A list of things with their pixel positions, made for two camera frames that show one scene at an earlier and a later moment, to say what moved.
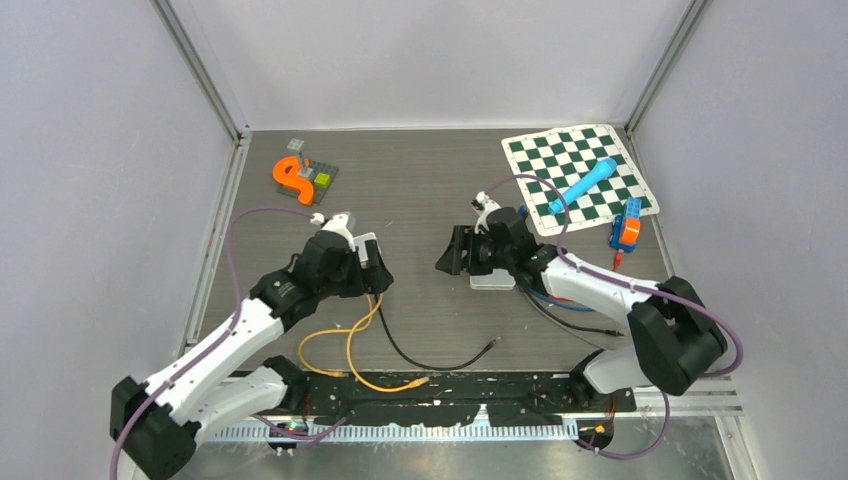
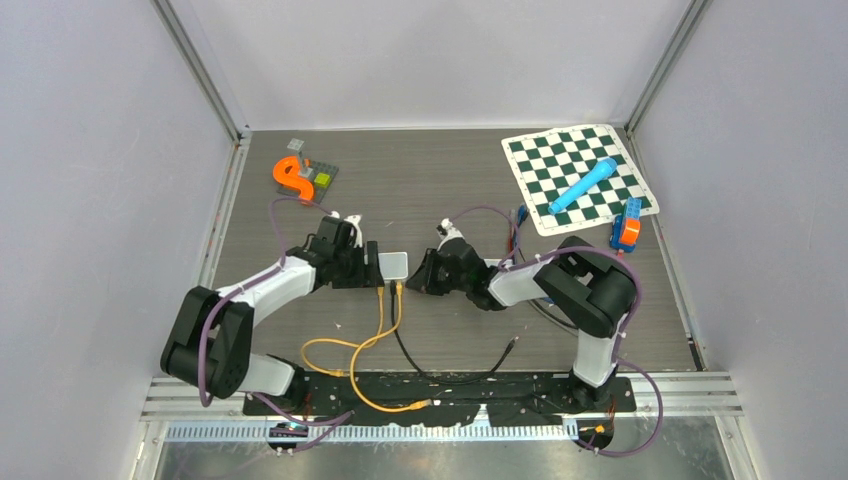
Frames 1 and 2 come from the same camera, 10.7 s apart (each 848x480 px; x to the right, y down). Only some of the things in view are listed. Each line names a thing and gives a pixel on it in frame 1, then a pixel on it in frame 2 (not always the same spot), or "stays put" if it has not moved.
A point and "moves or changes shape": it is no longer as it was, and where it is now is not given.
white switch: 360,242 moves or changes shape
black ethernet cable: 573,326 stays put
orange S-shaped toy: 286,172 stays put
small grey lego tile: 295,144 stays put
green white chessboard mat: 564,155 stays put
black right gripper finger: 456,258 -> 424,279
